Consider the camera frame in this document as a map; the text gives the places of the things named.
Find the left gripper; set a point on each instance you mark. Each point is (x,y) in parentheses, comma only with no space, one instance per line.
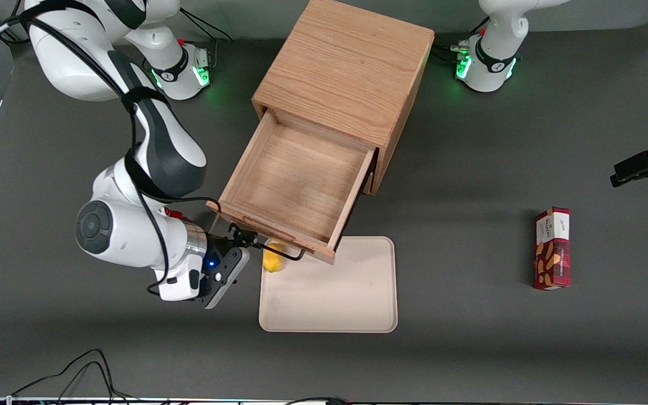
(640,165)

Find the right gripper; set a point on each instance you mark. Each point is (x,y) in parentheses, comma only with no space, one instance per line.
(216,245)

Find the wooden drawer cabinet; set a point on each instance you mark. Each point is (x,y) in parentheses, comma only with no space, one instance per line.
(346,62)

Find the yellow lemon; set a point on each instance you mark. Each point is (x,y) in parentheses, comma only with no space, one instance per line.
(272,261)

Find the red bottle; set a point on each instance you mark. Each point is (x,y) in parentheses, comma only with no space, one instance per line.
(173,213)

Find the beige plastic tray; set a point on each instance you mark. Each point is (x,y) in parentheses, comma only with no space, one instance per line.
(335,292)

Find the red plaid cookie box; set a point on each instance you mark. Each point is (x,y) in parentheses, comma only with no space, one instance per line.
(552,253)

